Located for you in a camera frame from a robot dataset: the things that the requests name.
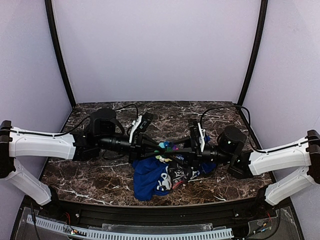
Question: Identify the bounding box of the rainbow flower plush brooch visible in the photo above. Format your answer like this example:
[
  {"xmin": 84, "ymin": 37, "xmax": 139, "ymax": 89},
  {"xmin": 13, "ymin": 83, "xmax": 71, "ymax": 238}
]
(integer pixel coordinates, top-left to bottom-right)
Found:
[{"xmin": 155, "ymin": 141, "xmax": 179, "ymax": 163}]

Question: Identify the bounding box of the blue printed t-shirt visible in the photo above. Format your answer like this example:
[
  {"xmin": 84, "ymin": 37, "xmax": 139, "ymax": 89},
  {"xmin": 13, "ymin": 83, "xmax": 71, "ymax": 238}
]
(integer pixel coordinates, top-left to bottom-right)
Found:
[{"xmin": 132, "ymin": 155, "xmax": 217, "ymax": 201}]

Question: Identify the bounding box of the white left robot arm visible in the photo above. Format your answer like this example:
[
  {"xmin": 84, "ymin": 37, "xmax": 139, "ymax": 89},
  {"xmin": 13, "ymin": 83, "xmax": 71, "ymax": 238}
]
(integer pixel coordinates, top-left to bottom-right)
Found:
[{"xmin": 0, "ymin": 120, "xmax": 159, "ymax": 207}]

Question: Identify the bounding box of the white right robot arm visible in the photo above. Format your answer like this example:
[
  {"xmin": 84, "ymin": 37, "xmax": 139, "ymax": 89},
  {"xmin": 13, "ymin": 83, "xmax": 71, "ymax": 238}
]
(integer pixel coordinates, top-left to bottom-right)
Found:
[{"xmin": 169, "ymin": 125, "xmax": 320, "ymax": 206}]

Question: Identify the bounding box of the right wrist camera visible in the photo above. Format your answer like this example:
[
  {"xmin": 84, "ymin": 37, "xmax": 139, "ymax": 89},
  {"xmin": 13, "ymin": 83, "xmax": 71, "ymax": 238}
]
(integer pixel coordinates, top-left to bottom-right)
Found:
[{"xmin": 188, "ymin": 119, "xmax": 247, "ymax": 161}]

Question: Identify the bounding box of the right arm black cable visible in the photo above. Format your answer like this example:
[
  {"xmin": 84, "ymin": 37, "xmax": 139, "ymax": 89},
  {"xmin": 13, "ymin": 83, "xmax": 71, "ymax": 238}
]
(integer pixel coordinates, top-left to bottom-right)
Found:
[{"xmin": 199, "ymin": 105, "xmax": 311, "ymax": 152}]

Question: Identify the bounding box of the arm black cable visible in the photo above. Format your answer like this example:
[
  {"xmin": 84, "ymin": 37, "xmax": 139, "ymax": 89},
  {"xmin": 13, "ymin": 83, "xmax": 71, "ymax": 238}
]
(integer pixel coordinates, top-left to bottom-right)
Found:
[
  {"xmin": 0, "ymin": 103, "xmax": 140, "ymax": 137},
  {"xmin": 199, "ymin": 105, "xmax": 311, "ymax": 152}
]

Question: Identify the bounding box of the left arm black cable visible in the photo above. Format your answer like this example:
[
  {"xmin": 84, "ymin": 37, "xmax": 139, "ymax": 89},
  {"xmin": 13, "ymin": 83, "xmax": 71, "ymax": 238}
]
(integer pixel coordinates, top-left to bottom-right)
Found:
[{"xmin": 0, "ymin": 103, "xmax": 140, "ymax": 137}]

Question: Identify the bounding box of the black front aluminium rail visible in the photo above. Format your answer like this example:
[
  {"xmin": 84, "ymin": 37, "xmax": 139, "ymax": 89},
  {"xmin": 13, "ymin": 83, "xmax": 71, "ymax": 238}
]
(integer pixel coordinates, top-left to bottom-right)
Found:
[{"xmin": 60, "ymin": 198, "xmax": 254, "ymax": 227}]

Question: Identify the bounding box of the white slotted cable duct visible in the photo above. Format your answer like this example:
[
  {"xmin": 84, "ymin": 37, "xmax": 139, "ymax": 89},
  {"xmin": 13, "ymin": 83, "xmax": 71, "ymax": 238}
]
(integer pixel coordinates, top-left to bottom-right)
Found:
[{"xmin": 36, "ymin": 217, "xmax": 234, "ymax": 240}]

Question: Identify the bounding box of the right black frame post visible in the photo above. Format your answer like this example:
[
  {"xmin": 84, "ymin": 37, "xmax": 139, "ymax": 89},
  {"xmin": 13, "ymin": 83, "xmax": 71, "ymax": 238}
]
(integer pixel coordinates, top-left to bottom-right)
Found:
[{"xmin": 237, "ymin": 0, "xmax": 269, "ymax": 106}]

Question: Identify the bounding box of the black frame post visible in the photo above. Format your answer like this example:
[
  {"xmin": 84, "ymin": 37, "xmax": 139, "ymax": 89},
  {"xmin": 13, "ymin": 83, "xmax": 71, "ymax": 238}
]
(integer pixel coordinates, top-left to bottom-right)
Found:
[
  {"xmin": 237, "ymin": 0, "xmax": 269, "ymax": 106},
  {"xmin": 44, "ymin": 0, "xmax": 76, "ymax": 108}
]

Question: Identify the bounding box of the left black frame post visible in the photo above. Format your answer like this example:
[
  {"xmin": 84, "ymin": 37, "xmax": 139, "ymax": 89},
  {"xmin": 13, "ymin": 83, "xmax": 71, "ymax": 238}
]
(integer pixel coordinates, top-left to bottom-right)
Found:
[{"xmin": 44, "ymin": 0, "xmax": 76, "ymax": 108}]

